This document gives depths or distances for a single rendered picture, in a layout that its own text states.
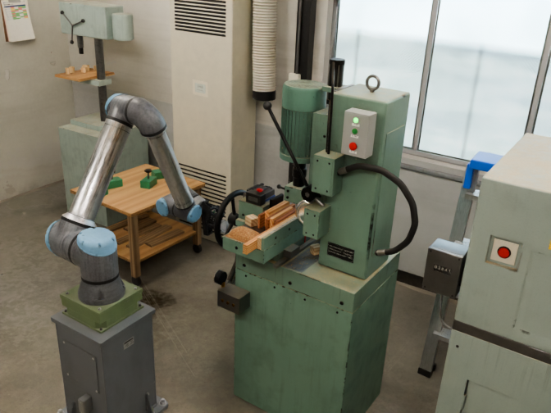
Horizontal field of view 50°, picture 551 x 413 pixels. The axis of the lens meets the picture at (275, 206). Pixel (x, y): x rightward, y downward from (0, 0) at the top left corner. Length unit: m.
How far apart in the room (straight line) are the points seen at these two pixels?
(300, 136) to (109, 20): 2.30
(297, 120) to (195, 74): 1.77
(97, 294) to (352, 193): 1.09
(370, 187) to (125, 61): 3.08
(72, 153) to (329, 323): 2.79
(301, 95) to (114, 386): 1.42
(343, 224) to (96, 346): 1.10
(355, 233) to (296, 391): 0.80
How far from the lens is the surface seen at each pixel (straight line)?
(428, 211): 3.70
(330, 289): 2.33
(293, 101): 2.31
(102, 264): 2.42
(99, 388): 2.64
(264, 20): 3.77
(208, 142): 4.05
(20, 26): 5.07
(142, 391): 2.81
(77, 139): 4.55
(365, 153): 2.10
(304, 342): 2.53
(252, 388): 2.88
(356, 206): 2.25
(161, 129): 2.51
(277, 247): 2.40
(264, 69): 3.80
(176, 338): 3.36
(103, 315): 2.47
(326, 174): 2.17
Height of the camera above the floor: 2.00
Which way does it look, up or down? 24 degrees down
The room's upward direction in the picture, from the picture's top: 3 degrees clockwise
